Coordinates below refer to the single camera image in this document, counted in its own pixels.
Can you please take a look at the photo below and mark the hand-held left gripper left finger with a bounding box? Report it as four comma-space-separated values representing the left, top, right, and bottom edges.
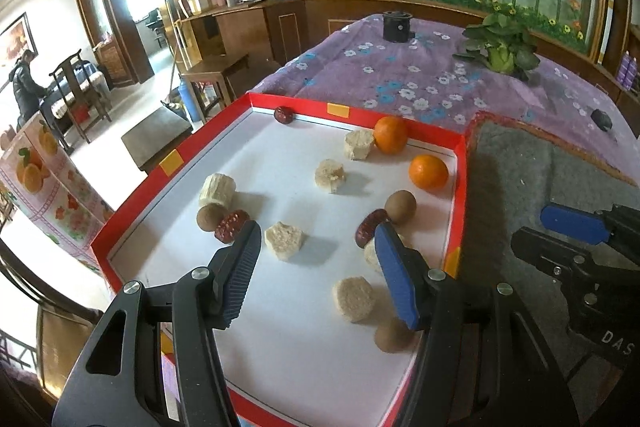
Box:
52, 220, 262, 427

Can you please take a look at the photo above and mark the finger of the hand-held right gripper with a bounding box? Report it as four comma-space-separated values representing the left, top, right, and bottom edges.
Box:
511, 227, 607, 289
540, 203, 640, 265

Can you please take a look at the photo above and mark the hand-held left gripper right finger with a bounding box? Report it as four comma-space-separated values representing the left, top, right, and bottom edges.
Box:
374, 222, 581, 427

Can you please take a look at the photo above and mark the pale corn cob piece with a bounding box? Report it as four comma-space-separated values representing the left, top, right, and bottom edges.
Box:
315, 159, 347, 194
264, 222, 306, 263
363, 237, 386, 275
332, 277, 377, 324
198, 173, 237, 210
344, 130, 376, 161

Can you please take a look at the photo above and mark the brown kiwi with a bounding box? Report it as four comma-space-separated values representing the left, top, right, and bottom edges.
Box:
196, 206, 221, 233
386, 190, 417, 224
375, 317, 416, 354

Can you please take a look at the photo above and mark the red-rimmed white tray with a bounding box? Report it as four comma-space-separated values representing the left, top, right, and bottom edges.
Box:
91, 92, 471, 427

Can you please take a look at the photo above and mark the orange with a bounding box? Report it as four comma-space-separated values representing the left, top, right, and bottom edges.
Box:
374, 116, 410, 155
409, 154, 450, 192

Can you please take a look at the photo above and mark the grey felt mat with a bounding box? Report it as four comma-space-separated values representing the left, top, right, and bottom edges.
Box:
457, 113, 640, 388

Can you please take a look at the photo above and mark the black case with metal strip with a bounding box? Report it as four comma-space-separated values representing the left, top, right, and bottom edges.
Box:
591, 108, 614, 132

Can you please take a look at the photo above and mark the dark wooden stool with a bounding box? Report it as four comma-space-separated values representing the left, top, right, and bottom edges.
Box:
121, 108, 193, 172

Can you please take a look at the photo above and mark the blue water bottle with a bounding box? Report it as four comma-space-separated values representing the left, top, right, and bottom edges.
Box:
179, 79, 198, 122

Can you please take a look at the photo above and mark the wooden chair with tan panel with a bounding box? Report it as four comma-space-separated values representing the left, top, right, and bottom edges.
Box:
0, 257, 103, 427

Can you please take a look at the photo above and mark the green leafy cabbage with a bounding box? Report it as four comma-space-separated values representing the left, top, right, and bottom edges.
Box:
452, 12, 541, 80

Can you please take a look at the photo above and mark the purple floral blanket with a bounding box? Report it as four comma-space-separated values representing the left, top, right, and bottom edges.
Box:
157, 12, 640, 427

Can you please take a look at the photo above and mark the box lid with orange print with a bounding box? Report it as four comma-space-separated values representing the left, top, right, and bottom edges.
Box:
0, 112, 116, 278

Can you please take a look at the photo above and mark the small wooden table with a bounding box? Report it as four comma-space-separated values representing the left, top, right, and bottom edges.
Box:
179, 53, 251, 122

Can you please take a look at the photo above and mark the broom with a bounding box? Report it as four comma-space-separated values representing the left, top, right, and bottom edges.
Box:
165, 19, 183, 108

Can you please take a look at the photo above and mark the wooden counter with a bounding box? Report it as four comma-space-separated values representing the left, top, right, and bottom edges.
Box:
175, 0, 308, 72

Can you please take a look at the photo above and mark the black cylinder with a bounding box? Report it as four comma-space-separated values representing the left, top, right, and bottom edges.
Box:
382, 11, 413, 42

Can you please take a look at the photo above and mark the dark wooden chair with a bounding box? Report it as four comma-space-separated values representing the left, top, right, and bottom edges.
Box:
47, 48, 113, 145

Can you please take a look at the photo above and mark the framed wall picture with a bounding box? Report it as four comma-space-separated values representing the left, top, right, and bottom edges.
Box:
0, 12, 38, 62

